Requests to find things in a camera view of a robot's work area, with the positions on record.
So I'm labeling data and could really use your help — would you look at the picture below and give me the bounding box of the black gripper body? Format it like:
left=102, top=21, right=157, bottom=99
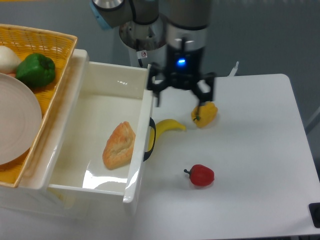
left=146, top=46, right=216, bottom=102

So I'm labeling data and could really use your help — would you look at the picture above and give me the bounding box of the orange triangle bread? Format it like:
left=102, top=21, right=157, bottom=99
left=102, top=121, right=136, bottom=170

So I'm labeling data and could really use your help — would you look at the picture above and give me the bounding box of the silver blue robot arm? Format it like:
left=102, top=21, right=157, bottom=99
left=89, top=0, right=216, bottom=107

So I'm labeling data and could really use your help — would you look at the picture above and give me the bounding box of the open white drawer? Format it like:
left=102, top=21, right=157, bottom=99
left=47, top=61, right=156, bottom=204

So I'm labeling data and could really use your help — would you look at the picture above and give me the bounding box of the white drawer cabinet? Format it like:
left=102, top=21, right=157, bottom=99
left=0, top=49, right=138, bottom=216

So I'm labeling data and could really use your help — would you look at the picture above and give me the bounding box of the yellow bell pepper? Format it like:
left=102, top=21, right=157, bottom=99
left=191, top=102, right=218, bottom=128

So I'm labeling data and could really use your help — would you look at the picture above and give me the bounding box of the yellow banana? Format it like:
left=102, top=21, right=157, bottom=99
left=147, top=119, right=187, bottom=150

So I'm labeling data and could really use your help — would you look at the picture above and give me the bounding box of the red bell pepper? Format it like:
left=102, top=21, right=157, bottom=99
left=183, top=164, right=215, bottom=187

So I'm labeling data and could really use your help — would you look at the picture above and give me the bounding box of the yellow woven basket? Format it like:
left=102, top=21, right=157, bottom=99
left=0, top=24, right=78, bottom=188

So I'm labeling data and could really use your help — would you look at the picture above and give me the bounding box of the green bell pepper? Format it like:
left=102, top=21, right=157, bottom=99
left=15, top=53, right=56, bottom=88

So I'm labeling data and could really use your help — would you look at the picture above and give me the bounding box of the pink ribbed plate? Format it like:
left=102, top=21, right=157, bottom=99
left=0, top=73, right=42, bottom=164

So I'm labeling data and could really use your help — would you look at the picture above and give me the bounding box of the white onion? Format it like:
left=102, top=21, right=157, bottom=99
left=0, top=45, right=22, bottom=74

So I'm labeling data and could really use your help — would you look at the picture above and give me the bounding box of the black device at edge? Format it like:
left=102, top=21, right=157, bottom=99
left=308, top=202, right=320, bottom=229

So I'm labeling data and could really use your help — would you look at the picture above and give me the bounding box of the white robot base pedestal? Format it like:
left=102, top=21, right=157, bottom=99
left=119, top=14, right=167, bottom=68

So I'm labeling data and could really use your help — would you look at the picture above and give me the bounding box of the black drawer handle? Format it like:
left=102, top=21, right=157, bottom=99
left=143, top=118, right=157, bottom=162

